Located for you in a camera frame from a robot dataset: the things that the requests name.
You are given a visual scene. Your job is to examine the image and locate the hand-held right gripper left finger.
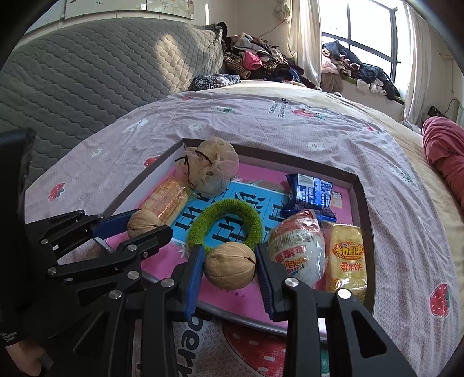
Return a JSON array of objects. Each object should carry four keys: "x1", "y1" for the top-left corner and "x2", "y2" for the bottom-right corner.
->
[{"x1": 72, "y1": 244, "x2": 207, "y2": 377}]

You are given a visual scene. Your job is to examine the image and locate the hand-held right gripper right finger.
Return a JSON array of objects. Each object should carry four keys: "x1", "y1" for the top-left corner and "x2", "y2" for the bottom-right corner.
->
[{"x1": 255, "y1": 244, "x2": 417, "y2": 377}]

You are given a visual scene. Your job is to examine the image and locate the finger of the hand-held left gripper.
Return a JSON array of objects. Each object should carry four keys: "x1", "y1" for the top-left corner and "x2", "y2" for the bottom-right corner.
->
[
  {"x1": 45, "y1": 225, "x2": 174, "y2": 291},
  {"x1": 23, "y1": 208, "x2": 142, "y2": 262}
]

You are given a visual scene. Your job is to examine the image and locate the walnut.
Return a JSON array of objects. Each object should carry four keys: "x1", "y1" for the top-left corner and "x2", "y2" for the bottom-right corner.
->
[
  {"x1": 127, "y1": 210, "x2": 162, "y2": 239},
  {"x1": 204, "y1": 243, "x2": 257, "y2": 291}
]

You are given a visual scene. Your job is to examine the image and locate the orange cracker packet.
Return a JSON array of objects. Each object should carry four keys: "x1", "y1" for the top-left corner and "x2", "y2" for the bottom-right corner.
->
[{"x1": 139, "y1": 176, "x2": 193, "y2": 222}]

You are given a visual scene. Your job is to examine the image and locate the red white egg-shaped package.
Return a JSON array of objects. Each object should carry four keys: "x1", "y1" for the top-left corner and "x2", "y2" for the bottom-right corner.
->
[{"x1": 267, "y1": 209, "x2": 326, "y2": 289}]

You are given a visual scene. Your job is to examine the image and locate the green fuzzy ring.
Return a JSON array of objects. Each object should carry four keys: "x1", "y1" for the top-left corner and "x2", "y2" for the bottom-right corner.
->
[{"x1": 188, "y1": 199, "x2": 263, "y2": 256}]

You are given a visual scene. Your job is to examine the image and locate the yellow rice cracker packet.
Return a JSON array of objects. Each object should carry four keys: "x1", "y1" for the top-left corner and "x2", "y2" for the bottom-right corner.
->
[{"x1": 321, "y1": 222, "x2": 368, "y2": 305}]

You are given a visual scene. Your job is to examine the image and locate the beige mesh drawstring pouch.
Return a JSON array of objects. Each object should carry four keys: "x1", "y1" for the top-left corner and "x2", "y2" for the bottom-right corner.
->
[{"x1": 175, "y1": 138, "x2": 240, "y2": 196}]

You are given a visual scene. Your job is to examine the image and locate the blue snack packet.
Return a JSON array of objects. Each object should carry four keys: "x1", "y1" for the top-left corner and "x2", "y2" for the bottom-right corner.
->
[{"x1": 281, "y1": 173, "x2": 343, "y2": 222}]

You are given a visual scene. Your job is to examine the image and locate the shallow dark cardboard box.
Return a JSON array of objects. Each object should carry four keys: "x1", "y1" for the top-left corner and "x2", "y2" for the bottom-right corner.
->
[{"x1": 101, "y1": 138, "x2": 376, "y2": 339}]

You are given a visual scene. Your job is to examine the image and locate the person's left hand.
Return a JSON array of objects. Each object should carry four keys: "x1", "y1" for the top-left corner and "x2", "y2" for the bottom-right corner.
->
[{"x1": 5, "y1": 341, "x2": 49, "y2": 377}]

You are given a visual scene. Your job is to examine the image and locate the pink book with blue label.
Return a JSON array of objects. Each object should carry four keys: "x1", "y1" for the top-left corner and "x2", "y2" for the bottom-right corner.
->
[{"x1": 105, "y1": 163, "x2": 354, "y2": 325}]

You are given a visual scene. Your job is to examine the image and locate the grey quilted headboard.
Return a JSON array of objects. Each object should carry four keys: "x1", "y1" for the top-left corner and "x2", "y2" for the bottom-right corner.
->
[{"x1": 0, "y1": 16, "x2": 225, "y2": 189}]

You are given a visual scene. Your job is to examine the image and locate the dark patterned cloth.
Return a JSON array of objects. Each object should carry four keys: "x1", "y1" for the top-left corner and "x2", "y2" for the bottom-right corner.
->
[{"x1": 190, "y1": 73, "x2": 242, "y2": 92}]

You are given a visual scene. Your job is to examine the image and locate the pile of mixed clothes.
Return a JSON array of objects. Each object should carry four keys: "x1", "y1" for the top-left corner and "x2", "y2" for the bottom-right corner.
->
[{"x1": 217, "y1": 22, "x2": 321, "y2": 89}]

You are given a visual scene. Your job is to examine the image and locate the pink quilt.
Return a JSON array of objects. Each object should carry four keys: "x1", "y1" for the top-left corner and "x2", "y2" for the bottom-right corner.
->
[{"x1": 421, "y1": 116, "x2": 464, "y2": 214}]

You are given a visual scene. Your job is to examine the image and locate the pile of dark clothes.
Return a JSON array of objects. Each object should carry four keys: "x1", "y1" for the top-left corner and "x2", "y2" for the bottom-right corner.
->
[{"x1": 321, "y1": 40, "x2": 401, "y2": 100}]

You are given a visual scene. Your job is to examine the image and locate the cream curtain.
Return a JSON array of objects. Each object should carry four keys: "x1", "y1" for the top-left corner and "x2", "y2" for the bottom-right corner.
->
[
  {"x1": 402, "y1": 3, "x2": 432, "y2": 126},
  {"x1": 286, "y1": 0, "x2": 323, "y2": 89}
]

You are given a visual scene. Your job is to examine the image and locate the dark framed window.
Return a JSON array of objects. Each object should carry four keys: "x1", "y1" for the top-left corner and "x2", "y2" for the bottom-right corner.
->
[{"x1": 319, "y1": 0, "x2": 408, "y2": 97}]

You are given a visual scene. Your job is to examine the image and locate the floral wall panel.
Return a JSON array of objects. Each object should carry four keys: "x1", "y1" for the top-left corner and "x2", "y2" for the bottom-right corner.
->
[{"x1": 61, "y1": 0, "x2": 196, "y2": 19}]

